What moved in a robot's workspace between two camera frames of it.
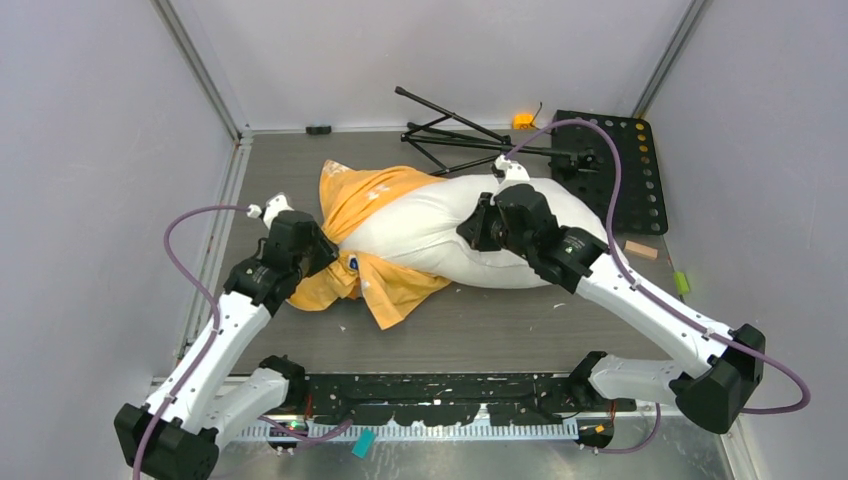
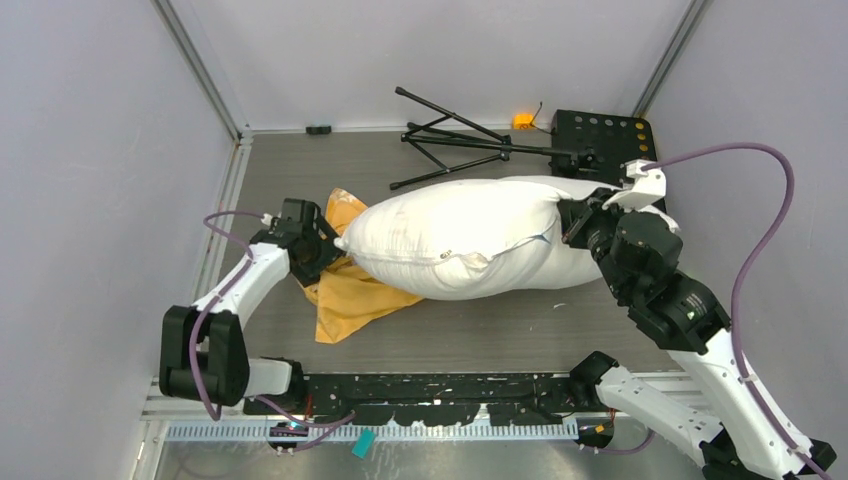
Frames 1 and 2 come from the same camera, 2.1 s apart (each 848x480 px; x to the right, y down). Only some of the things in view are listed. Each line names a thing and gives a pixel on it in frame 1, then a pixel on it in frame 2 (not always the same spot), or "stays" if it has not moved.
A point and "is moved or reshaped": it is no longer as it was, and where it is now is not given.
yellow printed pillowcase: x=349 y=196 is moved or reshaped
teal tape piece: x=364 y=443 stays
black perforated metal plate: x=583 y=160 stays
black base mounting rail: x=402 y=397 stays
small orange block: x=523 y=121 stays
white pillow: x=420 y=229 is moved or reshaped
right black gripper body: x=518 y=241 → x=592 y=227
